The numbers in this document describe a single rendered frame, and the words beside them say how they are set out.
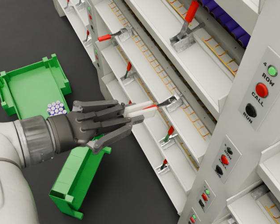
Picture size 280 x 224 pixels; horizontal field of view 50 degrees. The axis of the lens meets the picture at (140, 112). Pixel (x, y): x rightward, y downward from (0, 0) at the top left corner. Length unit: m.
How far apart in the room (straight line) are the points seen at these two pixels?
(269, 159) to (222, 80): 0.15
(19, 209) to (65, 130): 0.19
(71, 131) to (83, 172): 0.67
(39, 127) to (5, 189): 0.15
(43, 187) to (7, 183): 0.79
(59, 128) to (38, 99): 0.83
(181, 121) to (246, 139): 0.27
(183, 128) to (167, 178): 0.39
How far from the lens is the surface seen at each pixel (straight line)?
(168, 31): 0.61
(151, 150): 1.10
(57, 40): 1.74
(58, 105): 1.33
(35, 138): 0.57
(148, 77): 0.78
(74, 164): 1.05
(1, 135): 0.56
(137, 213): 1.18
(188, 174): 0.86
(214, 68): 0.55
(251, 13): 0.38
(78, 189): 1.23
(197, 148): 0.68
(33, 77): 1.44
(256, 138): 0.45
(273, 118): 0.40
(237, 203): 0.65
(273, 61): 0.36
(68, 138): 0.59
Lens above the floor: 1.14
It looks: 56 degrees down
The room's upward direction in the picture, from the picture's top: straight up
